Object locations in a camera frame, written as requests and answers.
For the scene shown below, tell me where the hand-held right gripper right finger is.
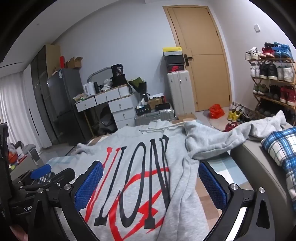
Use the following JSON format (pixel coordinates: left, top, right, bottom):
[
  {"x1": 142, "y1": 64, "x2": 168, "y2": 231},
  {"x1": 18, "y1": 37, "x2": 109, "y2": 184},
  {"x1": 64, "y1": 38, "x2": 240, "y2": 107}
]
[{"x1": 198, "y1": 161, "x2": 276, "y2": 241}]

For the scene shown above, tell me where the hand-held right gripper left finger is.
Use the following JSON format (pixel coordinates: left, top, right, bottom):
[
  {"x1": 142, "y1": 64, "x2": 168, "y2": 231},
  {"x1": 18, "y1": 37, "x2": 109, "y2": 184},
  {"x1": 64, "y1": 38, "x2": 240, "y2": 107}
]
[{"x1": 28, "y1": 160, "x2": 104, "y2": 241}]

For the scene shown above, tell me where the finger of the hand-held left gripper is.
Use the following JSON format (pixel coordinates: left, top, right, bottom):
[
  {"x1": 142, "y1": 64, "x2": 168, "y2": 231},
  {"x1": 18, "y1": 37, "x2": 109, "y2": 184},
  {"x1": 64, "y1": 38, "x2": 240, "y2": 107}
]
[
  {"x1": 40, "y1": 168, "x2": 76, "y2": 190},
  {"x1": 17, "y1": 164, "x2": 53, "y2": 186}
]

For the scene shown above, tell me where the grey printed hoodie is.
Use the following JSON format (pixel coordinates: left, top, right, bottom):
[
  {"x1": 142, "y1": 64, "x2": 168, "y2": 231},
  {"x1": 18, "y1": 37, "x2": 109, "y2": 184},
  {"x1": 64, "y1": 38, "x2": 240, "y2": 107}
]
[{"x1": 76, "y1": 111, "x2": 287, "y2": 241}]

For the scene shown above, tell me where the black plaid cloth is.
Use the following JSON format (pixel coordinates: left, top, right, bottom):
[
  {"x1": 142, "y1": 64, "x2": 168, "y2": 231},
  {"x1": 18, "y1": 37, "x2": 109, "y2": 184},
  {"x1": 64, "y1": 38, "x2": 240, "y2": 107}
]
[{"x1": 38, "y1": 173, "x2": 53, "y2": 184}]

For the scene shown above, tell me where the grey ottoman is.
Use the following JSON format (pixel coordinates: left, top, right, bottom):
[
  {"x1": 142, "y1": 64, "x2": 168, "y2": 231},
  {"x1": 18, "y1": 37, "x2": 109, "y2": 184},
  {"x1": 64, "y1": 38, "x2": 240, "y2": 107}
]
[{"x1": 9, "y1": 153, "x2": 41, "y2": 181}]

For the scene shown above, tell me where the checked bed sheet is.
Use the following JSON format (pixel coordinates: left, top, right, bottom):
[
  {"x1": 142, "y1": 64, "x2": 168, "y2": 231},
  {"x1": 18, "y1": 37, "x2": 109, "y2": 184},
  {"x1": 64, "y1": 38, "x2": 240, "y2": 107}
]
[{"x1": 45, "y1": 134, "x2": 252, "y2": 241}]

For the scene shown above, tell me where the grey upholstered headboard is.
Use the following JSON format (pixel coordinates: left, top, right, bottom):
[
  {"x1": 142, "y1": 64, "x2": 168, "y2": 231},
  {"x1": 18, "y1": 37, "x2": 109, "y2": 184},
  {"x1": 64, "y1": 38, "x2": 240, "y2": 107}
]
[{"x1": 231, "y1": 123, "x2": 296, "y2": 241}]

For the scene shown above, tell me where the grey floor mat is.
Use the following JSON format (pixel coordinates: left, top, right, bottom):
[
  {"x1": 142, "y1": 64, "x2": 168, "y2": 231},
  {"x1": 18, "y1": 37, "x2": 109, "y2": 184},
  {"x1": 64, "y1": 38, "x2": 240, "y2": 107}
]
[{"x1": 203, "y1": 109, "x2": 234, "y2": 130}]

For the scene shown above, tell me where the white curtain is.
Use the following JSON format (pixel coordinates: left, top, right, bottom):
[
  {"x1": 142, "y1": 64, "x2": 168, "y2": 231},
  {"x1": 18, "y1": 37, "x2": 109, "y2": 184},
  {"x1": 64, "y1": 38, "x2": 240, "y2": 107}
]
[{"x1": 0, "y1": 65, "x2": 42, "y2": 149}]

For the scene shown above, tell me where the grey refrigerator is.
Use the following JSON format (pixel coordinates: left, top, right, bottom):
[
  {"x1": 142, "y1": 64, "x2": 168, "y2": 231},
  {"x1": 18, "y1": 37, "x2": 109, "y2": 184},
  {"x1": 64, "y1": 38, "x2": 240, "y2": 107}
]
[{"x1": 47, "y1": 68, "x2": 93, "y2": 145}]

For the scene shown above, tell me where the orange plastic bag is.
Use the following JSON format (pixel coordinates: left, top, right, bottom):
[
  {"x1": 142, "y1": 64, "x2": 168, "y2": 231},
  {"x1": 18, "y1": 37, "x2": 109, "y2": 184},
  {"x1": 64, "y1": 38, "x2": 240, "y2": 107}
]
[{"x1": 209, "y1": 104, "x2": 225, "y2": 119}]

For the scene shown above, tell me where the blue plaid blanket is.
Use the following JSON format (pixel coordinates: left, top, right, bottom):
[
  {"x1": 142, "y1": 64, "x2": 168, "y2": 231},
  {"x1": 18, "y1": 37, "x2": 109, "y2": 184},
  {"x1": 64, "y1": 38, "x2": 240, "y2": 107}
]
[{"x1": 261, "y1": 126, "x2": 296, "y2": 202}]

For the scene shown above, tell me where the tall dark cabinet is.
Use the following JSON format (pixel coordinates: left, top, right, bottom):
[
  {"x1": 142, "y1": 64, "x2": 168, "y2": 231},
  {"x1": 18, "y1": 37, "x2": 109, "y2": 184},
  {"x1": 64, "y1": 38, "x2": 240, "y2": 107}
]
[{"x1": 30, "y1": 44, "x2": 62, "y2": 149}]

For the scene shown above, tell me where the white desk with drawers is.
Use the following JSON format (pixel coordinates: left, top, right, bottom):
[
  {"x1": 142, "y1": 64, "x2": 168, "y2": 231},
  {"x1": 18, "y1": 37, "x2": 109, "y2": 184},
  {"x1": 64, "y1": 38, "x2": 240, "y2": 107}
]
[{"x1": 74, "y1": 84, "x2": 139, "y2": 137}]

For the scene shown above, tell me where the white kettle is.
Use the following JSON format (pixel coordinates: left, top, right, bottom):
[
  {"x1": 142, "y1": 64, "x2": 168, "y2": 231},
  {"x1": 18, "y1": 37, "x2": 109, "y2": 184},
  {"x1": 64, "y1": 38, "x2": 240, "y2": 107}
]
[{"x1": 83, "y1": 82, "x2": 96, "y2": 96}]

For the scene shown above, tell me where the silver suitcase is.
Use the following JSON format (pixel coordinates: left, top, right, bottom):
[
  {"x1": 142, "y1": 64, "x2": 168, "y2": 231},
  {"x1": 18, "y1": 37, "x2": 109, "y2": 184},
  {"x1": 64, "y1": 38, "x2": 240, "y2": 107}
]
[{"x1": 134, "y1": 108, "x2": 175, "y2": 127}]

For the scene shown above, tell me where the slim black box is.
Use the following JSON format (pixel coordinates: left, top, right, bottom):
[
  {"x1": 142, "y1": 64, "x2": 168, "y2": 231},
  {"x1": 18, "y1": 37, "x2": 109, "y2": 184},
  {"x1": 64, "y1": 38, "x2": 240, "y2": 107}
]
[{"x1": 135, "y1": 105, "x2": 151, "y2": 116}]

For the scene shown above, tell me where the white cabinet with boxes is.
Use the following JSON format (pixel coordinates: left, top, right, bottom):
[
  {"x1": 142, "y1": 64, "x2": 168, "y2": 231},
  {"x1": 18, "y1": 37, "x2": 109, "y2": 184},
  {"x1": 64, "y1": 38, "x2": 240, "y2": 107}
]
[{"x1": 167, "y1": 71, "x2": 196, "y2": 116}]

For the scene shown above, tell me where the small brown box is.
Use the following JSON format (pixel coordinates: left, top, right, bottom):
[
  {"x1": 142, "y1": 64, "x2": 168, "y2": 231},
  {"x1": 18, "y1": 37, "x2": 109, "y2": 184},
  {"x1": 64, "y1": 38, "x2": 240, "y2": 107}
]
[{"x1": 148, "y1": 97, "x2": 166, "y2": 109}]

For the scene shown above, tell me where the arched mirror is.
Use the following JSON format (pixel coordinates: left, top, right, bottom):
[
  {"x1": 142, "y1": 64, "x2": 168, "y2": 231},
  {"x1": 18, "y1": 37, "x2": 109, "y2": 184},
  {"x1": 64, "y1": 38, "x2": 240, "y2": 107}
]
[{"x1": 87, "y1": 67, "x2": 114, "y2": 93}]

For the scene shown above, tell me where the black cloth bag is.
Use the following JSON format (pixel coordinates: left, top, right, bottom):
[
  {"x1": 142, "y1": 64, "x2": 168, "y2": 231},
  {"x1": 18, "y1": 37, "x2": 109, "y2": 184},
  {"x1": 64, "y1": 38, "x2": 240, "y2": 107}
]
[{"x1": 112, "y1": 74, "x2": 129, "y2": 88}]

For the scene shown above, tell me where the green bouquet black wrap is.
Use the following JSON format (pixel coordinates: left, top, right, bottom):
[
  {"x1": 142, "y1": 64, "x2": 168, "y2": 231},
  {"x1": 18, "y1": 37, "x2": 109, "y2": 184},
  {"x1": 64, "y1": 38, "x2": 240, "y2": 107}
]
[{"x1": 129, "y1": 76, "x2": 148, "y2": 94}]

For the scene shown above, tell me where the wooden door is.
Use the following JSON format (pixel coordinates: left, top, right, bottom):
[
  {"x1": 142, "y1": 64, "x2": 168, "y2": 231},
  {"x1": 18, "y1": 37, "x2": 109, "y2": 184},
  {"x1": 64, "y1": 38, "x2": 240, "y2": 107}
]
[{"x1": 163, "y1": 6, "x2": 232, "y2": 112}]

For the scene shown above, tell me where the open cardboard box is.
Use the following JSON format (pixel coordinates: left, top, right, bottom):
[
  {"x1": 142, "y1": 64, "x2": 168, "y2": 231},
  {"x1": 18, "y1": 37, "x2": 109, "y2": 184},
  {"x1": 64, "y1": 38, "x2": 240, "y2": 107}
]
[{"x1": 66, "y1": 56, "x2": 84, "y2": 69}]

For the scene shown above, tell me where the black labelled bucket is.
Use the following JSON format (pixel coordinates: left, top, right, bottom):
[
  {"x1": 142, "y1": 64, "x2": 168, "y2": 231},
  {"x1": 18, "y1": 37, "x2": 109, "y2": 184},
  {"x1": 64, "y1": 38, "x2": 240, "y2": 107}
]
[{"x1": 111, "y1": 64, "x2": 125, "y2": 77}]

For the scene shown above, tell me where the black shoe box red logo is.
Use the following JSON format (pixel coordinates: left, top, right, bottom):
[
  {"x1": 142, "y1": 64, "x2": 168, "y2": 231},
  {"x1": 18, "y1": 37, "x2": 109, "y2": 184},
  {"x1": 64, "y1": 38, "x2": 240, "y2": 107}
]
[{"x1": 166, "y1": 65, "x2": 185, "y2": 73}]

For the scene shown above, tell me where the wooden shoe rack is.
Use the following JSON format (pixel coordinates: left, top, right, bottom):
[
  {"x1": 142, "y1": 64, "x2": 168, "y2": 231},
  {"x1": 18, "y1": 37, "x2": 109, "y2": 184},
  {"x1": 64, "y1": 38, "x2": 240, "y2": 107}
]
[{"x1": 246, "y1": 57, "x2": 296, "y2": 126}]

